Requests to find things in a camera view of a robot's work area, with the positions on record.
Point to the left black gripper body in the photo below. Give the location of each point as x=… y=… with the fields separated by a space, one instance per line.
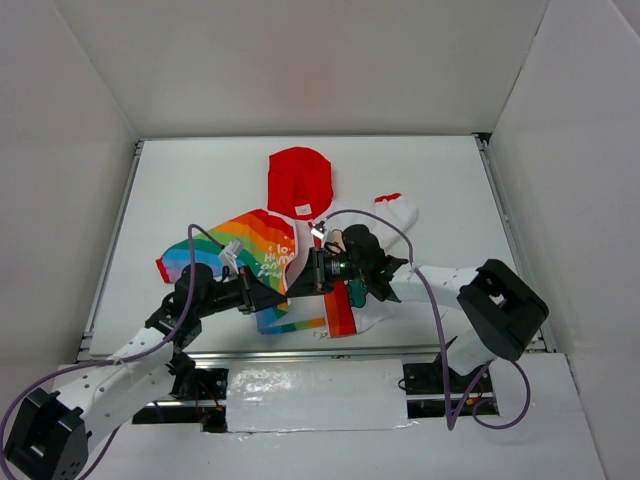
x=247 y=290

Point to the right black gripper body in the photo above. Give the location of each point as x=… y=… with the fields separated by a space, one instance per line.
x=319 y=270

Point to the rainbow hooded kids jacket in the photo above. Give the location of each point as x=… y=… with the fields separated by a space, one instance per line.
x=276 y=241

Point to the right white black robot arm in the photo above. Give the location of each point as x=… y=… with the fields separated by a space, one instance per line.
x=503 y=311

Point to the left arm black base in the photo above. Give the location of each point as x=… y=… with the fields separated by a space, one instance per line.
x=202 y=396

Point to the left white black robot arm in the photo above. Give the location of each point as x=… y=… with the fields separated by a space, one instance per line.
x=54 y=433

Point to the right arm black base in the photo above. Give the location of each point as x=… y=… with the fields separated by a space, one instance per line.
x=423 y=384

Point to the white foil covered panel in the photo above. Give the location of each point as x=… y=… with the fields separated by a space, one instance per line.
x=334 y=395

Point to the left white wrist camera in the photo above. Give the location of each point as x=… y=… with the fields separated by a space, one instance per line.
x=230 y=253

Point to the aluminium front rail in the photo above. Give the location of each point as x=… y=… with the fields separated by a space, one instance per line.
x=317 y=354

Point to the aluminium rail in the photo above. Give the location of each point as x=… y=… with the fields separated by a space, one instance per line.
x=544 y=340
x=82 y=354
x=317 y=354

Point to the aluminium left side rail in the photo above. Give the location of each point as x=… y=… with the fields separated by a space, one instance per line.
x=82 y=354

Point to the aluminium right side rail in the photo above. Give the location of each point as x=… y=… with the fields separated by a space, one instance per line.
x=544 y=340

